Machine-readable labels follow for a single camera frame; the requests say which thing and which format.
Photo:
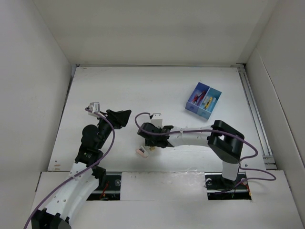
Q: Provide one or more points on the aluminium rail right side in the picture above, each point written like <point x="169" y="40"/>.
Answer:
<point x="267" y="154"/>

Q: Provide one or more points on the red pen thin slanted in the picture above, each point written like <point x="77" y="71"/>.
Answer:
<point x="195" y="99"/>

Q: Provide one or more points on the pink white correction tape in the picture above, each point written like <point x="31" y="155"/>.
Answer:
<point x="144" y="155"/>

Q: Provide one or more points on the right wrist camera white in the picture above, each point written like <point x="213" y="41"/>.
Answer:
<point x="156" y="119"/>

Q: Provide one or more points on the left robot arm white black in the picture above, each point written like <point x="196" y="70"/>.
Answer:
<point x="85" y="175"/>

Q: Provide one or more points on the blue two-compartment container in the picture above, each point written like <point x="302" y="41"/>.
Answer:
<point x="198" y="108"/>

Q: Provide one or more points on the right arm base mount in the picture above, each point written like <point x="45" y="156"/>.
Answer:
<point x="219" y="188"/>

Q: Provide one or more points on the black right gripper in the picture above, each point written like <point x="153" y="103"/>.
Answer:
<point x="149" y="142"/>

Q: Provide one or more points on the red pen white cap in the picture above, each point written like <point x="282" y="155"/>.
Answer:
<point x="201" y="96"/>

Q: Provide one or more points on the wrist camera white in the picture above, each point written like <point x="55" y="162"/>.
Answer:
<point x="156" y="119"/>
<point x="94" y="107"/>

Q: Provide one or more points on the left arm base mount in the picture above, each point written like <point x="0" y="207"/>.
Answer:
<point x="110" y="191"/>

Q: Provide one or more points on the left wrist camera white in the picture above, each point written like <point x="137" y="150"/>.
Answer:
<point x="94" y="107"/>

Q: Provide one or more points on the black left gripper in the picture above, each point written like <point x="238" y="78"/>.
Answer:
<point x="119" y="118"/>

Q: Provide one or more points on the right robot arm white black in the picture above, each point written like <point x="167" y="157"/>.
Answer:
<point x="225" y="141"/>

